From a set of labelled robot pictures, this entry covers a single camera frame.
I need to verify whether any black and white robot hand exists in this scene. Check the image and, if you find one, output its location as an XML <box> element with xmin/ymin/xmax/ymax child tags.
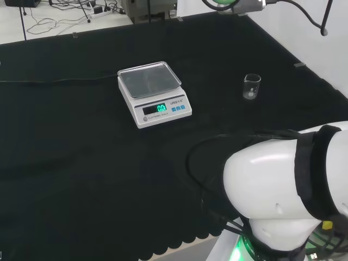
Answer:
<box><xmin>202</xmin><ymin>0</ymin><xmax>237</xmax><ymax>7</ymax></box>

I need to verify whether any small clear glass beaker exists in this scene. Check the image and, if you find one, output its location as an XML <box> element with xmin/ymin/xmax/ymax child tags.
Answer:
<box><xmin>243</xmin><ymin>73</ymin><xmax>262</xmax><ymax>101</ymax></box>

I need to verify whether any pale board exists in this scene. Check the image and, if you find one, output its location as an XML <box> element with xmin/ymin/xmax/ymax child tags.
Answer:
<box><xmin>176</xmin><ymin>0</ymin><xmax>220</xmax><ymax>18</ymax></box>

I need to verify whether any grey metal box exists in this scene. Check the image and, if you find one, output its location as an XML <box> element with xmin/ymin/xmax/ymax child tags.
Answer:
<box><xmin>120</xmin><ymin>0</ymin><xmax>178</xmax><ymax>24</ymax></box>

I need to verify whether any white power strip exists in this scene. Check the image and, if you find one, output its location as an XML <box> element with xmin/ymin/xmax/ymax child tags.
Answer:
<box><xmin>91</xmin><ymin>7</ymin><xmax>127</xmax><ymax>19</ymax></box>

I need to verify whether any white electronic balance steel pan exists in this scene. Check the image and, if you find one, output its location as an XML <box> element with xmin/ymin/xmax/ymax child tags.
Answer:
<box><xmin>117</xmin><ymin>61</ymin><xmax>193</xmax><ymax>130</ymax></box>

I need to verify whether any black tripod leg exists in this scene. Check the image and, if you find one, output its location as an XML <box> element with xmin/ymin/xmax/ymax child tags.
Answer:
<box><xmin>78</xmin><ymin>0</ymin><xmax>92</xmax><ymax>23</ymax></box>

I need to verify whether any black equipment case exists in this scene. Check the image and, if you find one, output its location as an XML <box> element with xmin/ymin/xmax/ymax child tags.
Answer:
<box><xmin>4</xmin><ymin>0</ymin><xmax>41</xmax><ymax>8</ymax></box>

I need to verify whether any black bench cloth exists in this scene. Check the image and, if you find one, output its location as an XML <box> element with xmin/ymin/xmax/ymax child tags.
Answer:
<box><xmin>0</xmin><ymin>8</ymin><xmax>348</xmax><ymax>261</ymax></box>

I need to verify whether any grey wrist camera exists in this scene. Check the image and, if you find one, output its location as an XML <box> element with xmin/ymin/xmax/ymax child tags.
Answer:
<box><xmin>217</xmin><ymin>0</ymin><xmax>269</xmax><ymax>14</ymax></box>

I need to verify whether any black camera cable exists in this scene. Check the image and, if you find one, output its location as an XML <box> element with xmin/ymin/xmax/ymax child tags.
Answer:
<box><xmin>268</xmin><ymin>0</ymin><xmax>335</xmax><ymax>37</ymax></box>

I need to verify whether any white floor cable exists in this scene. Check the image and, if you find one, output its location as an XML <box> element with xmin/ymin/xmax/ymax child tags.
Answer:
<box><xmin>27</xmin><ymin>15</ymin><xmax>92</xmax><ymax>36</ymax></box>

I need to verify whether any black balance power cable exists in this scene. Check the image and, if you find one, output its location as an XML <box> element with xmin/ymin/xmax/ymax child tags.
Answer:
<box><xmin>0</xmin><ymin>71</ymin><xmax>120</xmax><ymax>84</ymax></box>

